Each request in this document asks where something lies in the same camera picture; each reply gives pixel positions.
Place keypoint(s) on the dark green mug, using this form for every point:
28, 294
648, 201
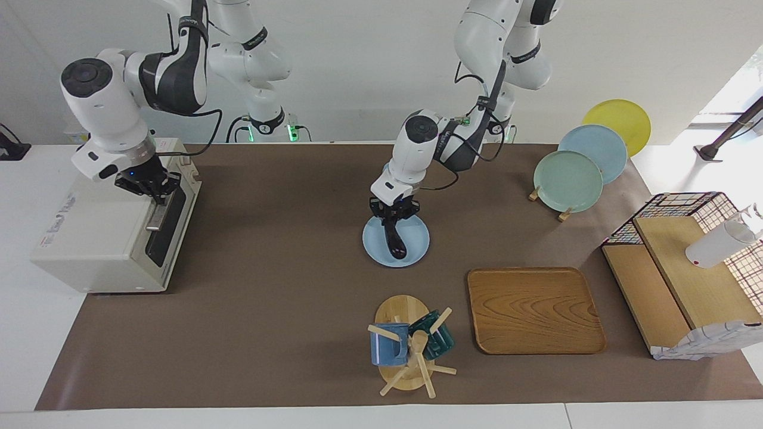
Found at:
441, 339

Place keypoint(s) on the wooden serving tray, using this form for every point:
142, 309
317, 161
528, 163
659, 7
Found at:
536, 313

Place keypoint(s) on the light blue racked plate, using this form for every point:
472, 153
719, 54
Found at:
596, 143

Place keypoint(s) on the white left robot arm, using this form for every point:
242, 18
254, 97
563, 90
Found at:
417, 155

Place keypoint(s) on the black clamp mount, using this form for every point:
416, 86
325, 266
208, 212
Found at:
12, 152

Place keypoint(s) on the yellow plate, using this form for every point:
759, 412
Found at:
620, 116

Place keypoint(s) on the pale green plate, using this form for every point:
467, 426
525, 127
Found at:
566, 182

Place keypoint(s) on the wooden plate rack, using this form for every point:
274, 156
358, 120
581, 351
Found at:
533, 193

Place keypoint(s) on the black stand pole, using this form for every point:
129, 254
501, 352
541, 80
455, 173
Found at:
709, 152

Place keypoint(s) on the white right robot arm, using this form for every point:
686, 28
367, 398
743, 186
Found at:
107, 113

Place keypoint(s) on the cream toaster oven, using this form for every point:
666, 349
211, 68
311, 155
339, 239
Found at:
95, 238

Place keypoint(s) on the wooden mug tree stand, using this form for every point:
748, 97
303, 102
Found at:
399, 310

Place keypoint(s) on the white marbled cloth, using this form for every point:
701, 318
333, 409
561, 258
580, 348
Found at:
709, 342

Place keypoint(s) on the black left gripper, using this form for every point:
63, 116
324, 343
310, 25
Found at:
393, 210

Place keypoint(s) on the blue mug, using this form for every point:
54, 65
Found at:
387, 348

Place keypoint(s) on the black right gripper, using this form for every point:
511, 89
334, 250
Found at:
146, 182

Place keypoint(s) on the white cup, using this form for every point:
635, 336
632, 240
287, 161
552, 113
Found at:
715, 247

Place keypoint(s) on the dark purple eggplant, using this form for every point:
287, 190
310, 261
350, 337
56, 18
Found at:
396, 244

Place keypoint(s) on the brown table mat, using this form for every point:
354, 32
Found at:
268, 322

